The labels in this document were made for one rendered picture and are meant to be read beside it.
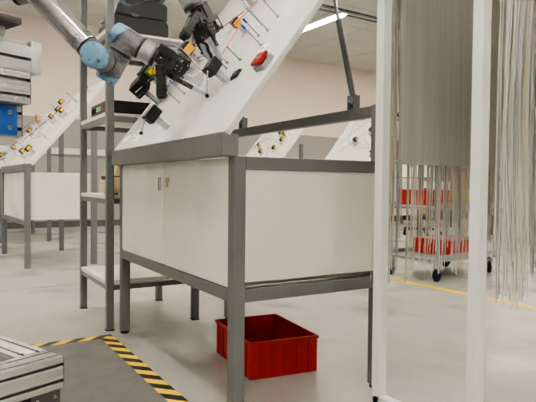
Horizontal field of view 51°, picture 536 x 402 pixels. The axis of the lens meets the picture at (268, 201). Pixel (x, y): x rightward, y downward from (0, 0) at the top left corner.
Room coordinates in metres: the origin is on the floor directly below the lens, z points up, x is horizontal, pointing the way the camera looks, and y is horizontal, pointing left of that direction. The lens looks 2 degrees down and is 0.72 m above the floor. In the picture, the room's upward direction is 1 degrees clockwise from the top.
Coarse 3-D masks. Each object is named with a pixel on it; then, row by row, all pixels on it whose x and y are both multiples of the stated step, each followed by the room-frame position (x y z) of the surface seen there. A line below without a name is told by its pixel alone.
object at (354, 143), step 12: (360, 120) 6.87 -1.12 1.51; (348, 132) 6.86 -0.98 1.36; (360, 132) 6.67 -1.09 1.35; (336, 144) 6.85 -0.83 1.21; (348, 144) 6.66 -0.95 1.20; (360, 144) 6.48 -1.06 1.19; (336, 156) 6.65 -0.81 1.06; (348, 156) 6.47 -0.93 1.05; (360, 156) 6.30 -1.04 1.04; (420, 228) 6.03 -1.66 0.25
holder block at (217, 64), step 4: (208, 60) 1.96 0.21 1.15; (212, 60) 1.92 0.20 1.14; (216, 60) 1.94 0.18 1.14; (208, 64) 1.92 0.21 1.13; (212, 64) 1.92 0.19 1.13; (216, 64) 1.93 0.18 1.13; (220, 64) 1.94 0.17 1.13; (204, 68) 1.93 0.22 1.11; (208, 68) 1.91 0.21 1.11; (212, 68) 1.92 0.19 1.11; (216, 68) 1.93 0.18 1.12; (204, 72) 1.94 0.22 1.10; (208, 72) 1.93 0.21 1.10; (212, 72) 1.92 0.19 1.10; (216, 72) 1.93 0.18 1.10; (208, 76) 1.95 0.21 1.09; (212, 76) 1.94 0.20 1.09
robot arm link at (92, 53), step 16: (32, 0) 1.73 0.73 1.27; (48, 0) 1.72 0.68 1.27; (48, 16) 1.72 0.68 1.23; (64, 16) 1.71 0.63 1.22; (64, 32) 1.71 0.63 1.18; (80, 32) 1.71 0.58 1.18; (80, 48) 1.71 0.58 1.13; (96, 48) 1.68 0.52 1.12; (96, 64) 1.69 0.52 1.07; (112, 64) 1.77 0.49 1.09
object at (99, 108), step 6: (102, 102) 2.83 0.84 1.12; (114, 102) 2.74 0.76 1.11; (120, 102) 2.76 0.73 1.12; (126, 102) 2.78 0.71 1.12; (132, 102) 2.79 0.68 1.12; (138, 102) 2.81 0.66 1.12; (96, 108) 2.94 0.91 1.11; (102, 108) 2.82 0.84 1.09; (114, 108) 2.74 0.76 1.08; (120, 108) 2.76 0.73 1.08; (126, 108) 2.78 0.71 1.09; (132, 108) 2.79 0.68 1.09; (138, 108) 2.81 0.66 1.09; (144, 108) 2.82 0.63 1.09; (96, 114) 2.94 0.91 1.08; (138, 114) 2.83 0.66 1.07
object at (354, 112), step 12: (348, 96) 2.08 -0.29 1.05; (348, 108) 2.08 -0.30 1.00; (360, 108) 2.02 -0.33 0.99; (372, 108) 1.96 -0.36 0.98; (288, 120) 2.42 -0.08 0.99; (300, 120) 2.34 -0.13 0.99; (312, 120) 2.27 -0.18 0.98; (324, 120) 2.20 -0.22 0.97; (336, 120) 2.13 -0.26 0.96; (348, 120) 2.10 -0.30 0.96; (372, 120) 1.96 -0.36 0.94; (240, 132) 2.80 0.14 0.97; (252, 132) 2.69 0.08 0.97; (264, 132) 2.61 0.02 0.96; (372, 132) 1.96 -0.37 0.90; (372, 144) 1.95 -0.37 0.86; (372, 156) 1.95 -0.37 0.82
